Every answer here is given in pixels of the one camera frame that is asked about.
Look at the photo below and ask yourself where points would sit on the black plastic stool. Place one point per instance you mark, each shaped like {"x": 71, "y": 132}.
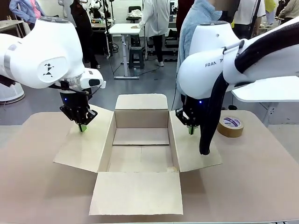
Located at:
{"x": 136, "y": 50}

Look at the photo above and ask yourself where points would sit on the figure in blue shirt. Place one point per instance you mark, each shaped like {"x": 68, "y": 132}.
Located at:
{"x": 19, "y": 9}

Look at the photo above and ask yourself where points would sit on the person in beige jacket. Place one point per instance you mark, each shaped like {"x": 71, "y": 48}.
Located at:
{"x": 289, "y": 7}

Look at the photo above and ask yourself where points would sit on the person in yellow jacket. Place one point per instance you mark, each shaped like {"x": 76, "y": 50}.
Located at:
{"x": 270, "y": 5}

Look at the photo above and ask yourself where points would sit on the person in blue fleece jacket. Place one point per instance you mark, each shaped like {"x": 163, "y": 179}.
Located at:
{"x": 189, "y": 35}

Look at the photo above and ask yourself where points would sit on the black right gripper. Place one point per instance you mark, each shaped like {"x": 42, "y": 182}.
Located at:
{"x": 198, "y": 107}

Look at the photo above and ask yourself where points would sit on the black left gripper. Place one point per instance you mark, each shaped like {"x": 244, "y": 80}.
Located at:
{"x": 74, "y": 101}

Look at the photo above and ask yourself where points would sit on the white air purifier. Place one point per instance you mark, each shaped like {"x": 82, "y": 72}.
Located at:
{"x": 9, "y": 92}

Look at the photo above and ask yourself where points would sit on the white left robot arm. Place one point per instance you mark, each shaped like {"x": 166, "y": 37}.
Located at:
{"x": 46, "y": 46}

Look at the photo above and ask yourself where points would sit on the light wooden table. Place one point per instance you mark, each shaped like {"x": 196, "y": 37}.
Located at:
{"x": 9, "y": 23}

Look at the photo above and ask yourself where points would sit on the brown cardboard box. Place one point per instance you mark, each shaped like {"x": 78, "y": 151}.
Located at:
{"x": 135, "y": 193}

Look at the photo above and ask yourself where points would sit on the white standing desk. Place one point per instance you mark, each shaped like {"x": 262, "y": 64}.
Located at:
{"x": 121, "y": 29}

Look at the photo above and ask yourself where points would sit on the person in black apron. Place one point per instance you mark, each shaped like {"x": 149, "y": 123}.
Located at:
{"x": 81, "y": 30}

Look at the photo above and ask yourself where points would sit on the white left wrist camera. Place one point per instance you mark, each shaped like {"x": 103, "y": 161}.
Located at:
{"x": 91, "y": 78}

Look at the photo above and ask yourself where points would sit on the white side table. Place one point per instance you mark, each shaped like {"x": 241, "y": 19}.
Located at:
{"x": 268, "y": 93}

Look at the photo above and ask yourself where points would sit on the small white bottle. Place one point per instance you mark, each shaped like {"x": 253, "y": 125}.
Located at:
{"x": 134, "y": 72}

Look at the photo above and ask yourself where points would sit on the person in white lab coat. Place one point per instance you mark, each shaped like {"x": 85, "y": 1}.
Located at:
{"x": 154, "y": 18}

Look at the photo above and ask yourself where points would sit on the office chair with cloth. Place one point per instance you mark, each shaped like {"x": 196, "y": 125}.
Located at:
{"x": 134, "y": 14}

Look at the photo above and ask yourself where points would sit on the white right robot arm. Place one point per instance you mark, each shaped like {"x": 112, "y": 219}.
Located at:
{"x": 201, "y": 77}

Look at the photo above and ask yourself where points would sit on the black stand pole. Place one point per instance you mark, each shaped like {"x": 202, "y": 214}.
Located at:
{"x": 107, "y": 28}

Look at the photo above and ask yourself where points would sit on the brown packing tape roll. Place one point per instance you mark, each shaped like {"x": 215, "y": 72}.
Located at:
{"x": 230, "y": 131}

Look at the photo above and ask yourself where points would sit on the background desk with green item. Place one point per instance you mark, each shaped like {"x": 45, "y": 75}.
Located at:
{"x": 99, "y": 25}

